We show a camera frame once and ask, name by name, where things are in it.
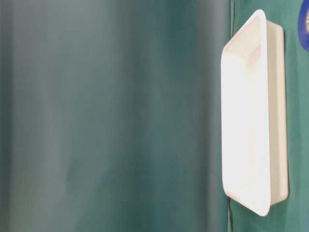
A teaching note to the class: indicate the blue tape roll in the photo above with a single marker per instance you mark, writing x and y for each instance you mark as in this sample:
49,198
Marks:
303,25

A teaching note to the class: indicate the white plastic tray case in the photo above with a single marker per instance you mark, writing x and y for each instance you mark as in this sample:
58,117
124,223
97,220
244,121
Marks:
253,115

